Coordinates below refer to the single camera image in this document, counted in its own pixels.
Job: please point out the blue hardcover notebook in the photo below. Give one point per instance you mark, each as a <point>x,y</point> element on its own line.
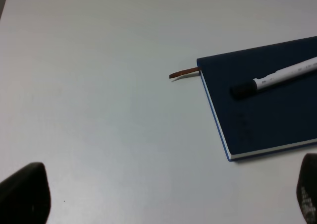
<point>281,117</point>

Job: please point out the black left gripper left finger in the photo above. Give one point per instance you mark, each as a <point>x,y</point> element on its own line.
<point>25,196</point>

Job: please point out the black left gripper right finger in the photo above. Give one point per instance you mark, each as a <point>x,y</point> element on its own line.
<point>307,188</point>

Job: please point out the white marker pen black cap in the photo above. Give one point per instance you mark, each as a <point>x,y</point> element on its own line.
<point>295,71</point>

